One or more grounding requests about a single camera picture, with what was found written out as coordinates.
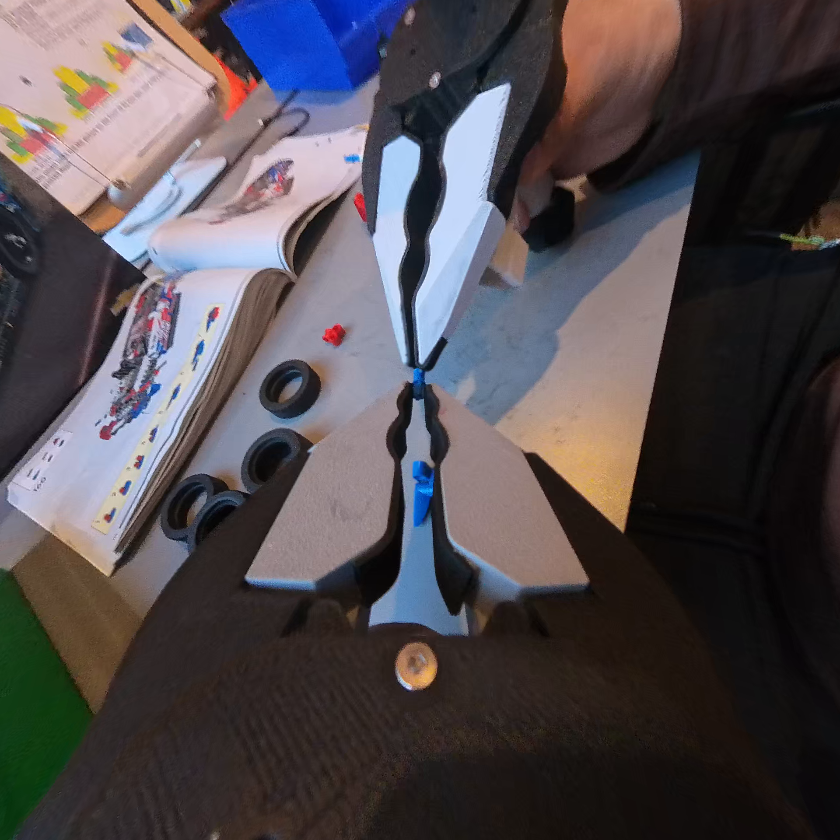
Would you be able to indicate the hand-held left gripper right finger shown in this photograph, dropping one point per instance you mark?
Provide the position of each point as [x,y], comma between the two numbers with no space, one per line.
[512,518]

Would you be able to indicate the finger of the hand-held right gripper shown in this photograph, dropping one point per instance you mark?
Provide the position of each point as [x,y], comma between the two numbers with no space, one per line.
[466,216]
[392,216]

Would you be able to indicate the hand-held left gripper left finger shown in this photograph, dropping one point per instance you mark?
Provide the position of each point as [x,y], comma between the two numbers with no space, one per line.
[334,518]

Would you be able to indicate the blue pointed brick assembly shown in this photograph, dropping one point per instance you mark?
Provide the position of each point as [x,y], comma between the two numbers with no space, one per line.
[421,492]

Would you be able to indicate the small red connector brick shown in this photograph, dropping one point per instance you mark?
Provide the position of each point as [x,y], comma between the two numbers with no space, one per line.
[334,334]

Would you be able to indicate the small blue pin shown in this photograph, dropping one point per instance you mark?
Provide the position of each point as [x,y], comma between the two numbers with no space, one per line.
[417,382]

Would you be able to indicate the person's right forearm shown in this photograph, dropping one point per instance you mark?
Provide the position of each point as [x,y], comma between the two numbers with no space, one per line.
[754,65]

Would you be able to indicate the grey desk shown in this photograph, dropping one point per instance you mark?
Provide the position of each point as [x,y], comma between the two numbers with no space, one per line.
[577,328]

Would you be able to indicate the person's right hand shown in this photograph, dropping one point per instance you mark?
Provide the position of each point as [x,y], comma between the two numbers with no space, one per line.
[617,79]

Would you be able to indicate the toy brick car model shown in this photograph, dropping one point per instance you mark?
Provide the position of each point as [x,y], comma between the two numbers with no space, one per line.
[359,207]

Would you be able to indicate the wide black rubber tyre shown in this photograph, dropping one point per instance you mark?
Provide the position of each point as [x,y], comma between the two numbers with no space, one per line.
[253,463]
[200,525]

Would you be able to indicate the narrow black rubber tyre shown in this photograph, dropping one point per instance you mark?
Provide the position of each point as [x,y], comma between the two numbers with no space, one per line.
[172,512]
[270,394]

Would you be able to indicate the blue plastic bin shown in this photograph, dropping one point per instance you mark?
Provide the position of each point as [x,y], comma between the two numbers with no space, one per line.
[302,46]

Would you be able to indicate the orange plastic parts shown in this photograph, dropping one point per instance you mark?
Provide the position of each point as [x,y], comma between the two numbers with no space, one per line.
[236,92]

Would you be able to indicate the open instruction book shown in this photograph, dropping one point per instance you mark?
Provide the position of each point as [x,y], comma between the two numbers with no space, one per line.
[197,341]

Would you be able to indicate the pale white plastic item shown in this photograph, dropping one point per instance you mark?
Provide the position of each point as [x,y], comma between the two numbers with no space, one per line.
[164,197]

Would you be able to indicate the brown wooden board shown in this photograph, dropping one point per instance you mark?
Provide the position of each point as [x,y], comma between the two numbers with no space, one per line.
[197,46]

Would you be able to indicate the beige wooden table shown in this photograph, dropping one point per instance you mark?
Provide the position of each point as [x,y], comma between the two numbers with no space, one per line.
[79,623]

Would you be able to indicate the person's brown shirt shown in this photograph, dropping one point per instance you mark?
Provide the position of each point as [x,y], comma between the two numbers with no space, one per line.
[820,525]

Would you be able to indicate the white brick picture booklet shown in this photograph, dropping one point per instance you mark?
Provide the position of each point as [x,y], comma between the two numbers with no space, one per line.
[98,98]

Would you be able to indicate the printed toy car box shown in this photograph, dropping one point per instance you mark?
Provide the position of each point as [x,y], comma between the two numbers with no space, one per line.
[59,315]

